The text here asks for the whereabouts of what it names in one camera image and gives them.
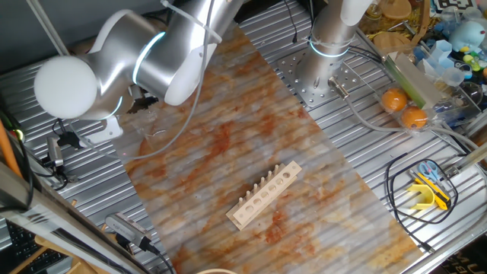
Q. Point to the clear plastic cup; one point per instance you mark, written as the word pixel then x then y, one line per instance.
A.
pixel 452 76

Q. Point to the aluminium profile post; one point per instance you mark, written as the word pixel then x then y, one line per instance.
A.
pixel 472 158

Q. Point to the blue plush toy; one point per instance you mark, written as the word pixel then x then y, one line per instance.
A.
pixel 468 36

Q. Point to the black keyboard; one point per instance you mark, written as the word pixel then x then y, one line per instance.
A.
pixel 23 243

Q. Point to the clear glass beaker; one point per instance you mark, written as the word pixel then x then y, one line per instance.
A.
pixel 156 131

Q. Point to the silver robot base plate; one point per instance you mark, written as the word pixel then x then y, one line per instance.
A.
pixel 293 76

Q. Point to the orange rod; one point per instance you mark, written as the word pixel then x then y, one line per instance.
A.
pixel 7 152

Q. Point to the orange marble pattern mat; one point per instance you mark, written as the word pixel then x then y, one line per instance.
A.
pixel 247 133

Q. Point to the green yellow small toy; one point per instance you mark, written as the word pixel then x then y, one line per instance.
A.
pixel 472 62

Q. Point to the black camera clamp mount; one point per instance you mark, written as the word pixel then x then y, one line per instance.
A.
pixel 57 175

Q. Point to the black printed box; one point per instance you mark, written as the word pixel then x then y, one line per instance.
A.
pixel 464 262

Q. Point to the glass jar with lid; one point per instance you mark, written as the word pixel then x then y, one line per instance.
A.
pixel 373 13

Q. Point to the green clear plastic box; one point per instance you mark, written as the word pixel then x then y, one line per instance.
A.
pixel 412 78

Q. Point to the wooden test tube rack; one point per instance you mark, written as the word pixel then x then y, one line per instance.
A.
pixel 295 167

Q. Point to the blue hexagonal plastic box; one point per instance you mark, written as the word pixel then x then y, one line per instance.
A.
pixel 442 51

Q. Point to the black white fiducial marker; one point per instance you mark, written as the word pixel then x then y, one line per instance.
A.
pixel 454 4

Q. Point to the yellow curved plastic part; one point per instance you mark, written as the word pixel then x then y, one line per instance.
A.
pixel 422 203

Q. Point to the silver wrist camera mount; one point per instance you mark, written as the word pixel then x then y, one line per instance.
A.
pixel 106 131

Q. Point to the yellow utility knife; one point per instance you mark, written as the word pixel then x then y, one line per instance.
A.
pixel 437 196

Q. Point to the clear plastic fruit container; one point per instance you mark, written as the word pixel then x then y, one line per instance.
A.
pixel 430 114

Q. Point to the orange fruit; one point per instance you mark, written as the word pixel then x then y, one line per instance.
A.
pixel 394 99
pixel 414 117

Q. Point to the silver metal pole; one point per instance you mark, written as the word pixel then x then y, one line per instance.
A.
pixel 47 30

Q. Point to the grey depth camera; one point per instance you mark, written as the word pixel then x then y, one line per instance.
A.
pixel 55 151
pixel 125 228

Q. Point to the clear round glass bowl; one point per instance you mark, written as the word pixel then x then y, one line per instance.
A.
pixel 471 94

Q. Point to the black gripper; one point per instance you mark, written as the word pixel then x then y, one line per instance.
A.
pixel 142 103

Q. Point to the wooden round disc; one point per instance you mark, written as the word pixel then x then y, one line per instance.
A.
pixel 392 40
pixel 395 8

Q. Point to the silver frame beam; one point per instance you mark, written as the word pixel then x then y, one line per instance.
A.
pixel 76 232

